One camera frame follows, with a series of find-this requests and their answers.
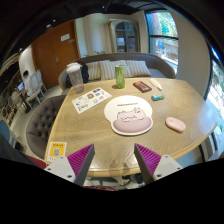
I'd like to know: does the glass door cabinet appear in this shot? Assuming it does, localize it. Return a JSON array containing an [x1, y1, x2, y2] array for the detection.
[[108, 19, 140, 53]]

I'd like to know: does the yellow QR code card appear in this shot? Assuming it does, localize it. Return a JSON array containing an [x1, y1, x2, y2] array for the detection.
[[47, 142, 67, 162]]

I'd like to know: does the large window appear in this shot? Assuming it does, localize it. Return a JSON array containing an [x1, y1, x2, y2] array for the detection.
[[146, 10, 179, 71]]

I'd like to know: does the pink computer mouse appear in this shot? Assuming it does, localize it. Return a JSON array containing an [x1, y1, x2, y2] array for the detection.
[[165, 117, 186, 133]]

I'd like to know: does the cream white tube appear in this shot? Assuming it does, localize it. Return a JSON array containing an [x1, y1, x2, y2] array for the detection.
[[149, 78, 162, 91]]

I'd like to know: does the black red rectangular box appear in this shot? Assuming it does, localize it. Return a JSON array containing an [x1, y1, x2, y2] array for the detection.
[[133, 81, 152, 93]]

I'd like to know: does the striped cushion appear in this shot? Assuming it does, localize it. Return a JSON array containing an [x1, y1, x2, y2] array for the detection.
[[99, 60, 131, 80], [126, 60, 151, 77], [87, 62, 101, 80]]

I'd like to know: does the grey tufted chair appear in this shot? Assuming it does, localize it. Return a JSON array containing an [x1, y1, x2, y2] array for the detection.
[[26, 95, 65, 159]]

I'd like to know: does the grey curved sofa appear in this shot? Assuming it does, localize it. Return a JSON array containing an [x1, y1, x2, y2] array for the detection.
[[57, 52, 176, 91]]

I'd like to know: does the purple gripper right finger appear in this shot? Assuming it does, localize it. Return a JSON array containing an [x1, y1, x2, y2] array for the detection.
[[134, 144, 182, 184]]

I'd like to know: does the striped cushion left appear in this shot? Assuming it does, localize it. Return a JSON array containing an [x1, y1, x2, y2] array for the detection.
[[87, 62, 101, 80]]

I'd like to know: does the seated person in white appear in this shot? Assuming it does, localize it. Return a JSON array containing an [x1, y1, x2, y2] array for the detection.
[[23, 70, 34, 97]]

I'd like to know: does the striped cushion right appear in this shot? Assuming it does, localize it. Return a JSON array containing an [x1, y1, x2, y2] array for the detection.
[[126, 60, 151, 77]]

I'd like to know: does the white sticker sheet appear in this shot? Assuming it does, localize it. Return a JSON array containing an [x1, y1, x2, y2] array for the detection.
[[72, 87, 112, 114]]

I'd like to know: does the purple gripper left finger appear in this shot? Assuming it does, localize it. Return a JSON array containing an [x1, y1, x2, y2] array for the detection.
[[45, 144, 95, 186]]

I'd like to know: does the brown wooden door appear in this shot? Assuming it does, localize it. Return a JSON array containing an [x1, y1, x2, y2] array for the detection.
[[31, 20, 80, 89]]

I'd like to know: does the white cat mouse pad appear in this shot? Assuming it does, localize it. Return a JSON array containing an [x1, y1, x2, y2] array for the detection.
[[104, 95, 153, 136]]

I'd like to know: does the teal small eraser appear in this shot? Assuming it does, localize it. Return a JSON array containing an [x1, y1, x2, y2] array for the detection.
[[151, 94, 165, 101]]

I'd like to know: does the green drink can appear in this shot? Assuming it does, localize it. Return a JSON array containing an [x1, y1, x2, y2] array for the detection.
[[115, 65, 125, 88]]

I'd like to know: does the striped cushion middle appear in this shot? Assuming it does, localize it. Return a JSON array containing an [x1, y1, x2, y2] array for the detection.
[[99, 60, 131, 80]]

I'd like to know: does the black bag on sofa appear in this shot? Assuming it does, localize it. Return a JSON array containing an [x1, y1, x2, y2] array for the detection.
[[79, 64, 89, 84]]

